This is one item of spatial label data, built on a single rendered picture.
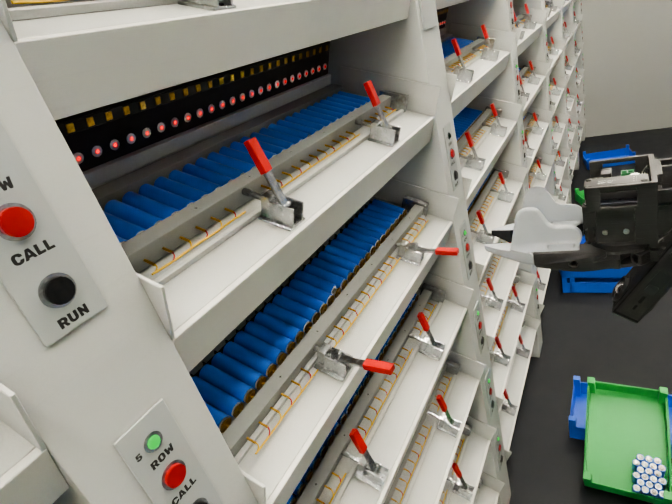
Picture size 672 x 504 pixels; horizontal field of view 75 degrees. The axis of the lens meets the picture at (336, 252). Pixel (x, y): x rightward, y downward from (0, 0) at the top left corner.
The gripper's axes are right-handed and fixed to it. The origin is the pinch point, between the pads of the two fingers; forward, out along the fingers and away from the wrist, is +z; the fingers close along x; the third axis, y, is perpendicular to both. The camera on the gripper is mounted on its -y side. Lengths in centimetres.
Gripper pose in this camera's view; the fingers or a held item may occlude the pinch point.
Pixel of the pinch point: (501, 244)
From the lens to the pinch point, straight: 51.9
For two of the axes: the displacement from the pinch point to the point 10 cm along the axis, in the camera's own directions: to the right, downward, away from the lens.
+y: -2.9, -8.7, -3.9
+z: -8.3, 0.3, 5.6
